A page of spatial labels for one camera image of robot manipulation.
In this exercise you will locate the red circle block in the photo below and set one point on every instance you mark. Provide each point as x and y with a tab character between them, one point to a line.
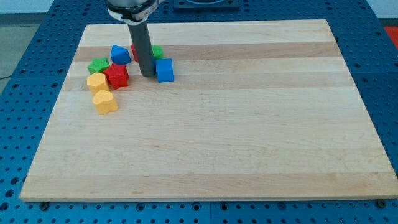
135	56

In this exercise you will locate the wooden board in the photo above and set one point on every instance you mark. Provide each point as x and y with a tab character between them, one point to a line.
258	110

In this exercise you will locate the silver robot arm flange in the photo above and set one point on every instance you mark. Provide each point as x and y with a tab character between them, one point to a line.
132	12

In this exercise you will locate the yellow heart block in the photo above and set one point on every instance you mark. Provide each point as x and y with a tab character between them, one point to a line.
105	102

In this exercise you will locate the blue cube block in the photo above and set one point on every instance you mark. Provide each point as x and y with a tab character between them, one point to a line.
165	70

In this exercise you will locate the red star block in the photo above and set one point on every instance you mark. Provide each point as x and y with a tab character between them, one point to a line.
117	76

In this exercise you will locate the green star block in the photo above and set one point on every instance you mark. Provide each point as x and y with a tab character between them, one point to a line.
98	65

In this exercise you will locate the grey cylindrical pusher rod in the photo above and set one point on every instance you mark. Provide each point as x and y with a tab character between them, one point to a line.
142	44

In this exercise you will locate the green cube block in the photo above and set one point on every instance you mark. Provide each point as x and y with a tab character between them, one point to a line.
158	52

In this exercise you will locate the yellow pentagon block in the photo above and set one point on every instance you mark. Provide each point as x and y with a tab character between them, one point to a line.
97	82

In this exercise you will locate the blue moon block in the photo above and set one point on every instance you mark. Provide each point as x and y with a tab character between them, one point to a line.
120	55

